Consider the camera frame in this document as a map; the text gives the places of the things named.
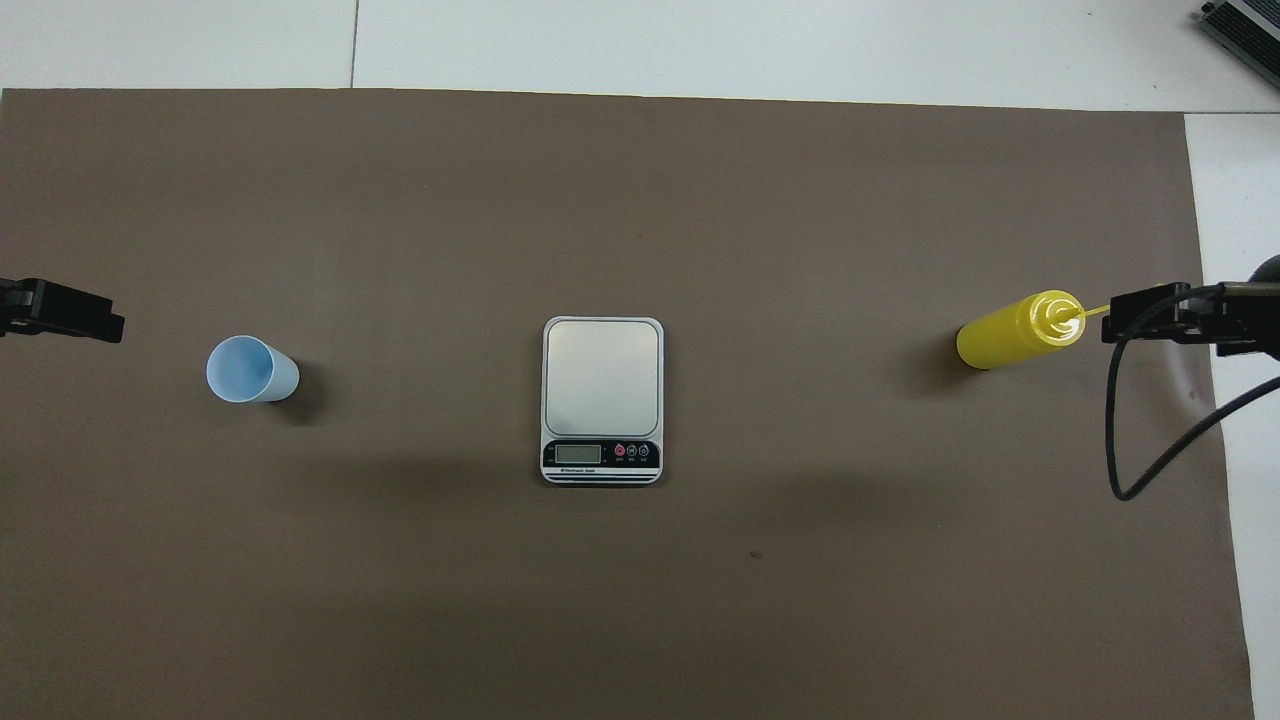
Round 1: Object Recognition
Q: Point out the grey ribbed device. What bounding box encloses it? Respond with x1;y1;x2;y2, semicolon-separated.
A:
1198;0;1280;91

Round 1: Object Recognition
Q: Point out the yellow squeeze bottle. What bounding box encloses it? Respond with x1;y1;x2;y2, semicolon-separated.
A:
956;289;1113;371

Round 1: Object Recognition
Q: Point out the light blue plastic cup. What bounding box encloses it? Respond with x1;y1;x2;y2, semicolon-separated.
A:
206;335;300;404

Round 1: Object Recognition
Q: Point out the brown table mat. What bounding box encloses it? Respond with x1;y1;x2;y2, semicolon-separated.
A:
0;88;1256;720

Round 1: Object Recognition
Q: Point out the silver digital kitchen scale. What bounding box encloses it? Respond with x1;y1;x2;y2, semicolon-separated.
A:
541;316;665;486

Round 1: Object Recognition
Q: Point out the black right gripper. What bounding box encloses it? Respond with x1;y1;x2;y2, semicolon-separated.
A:
1102;255;1280;361

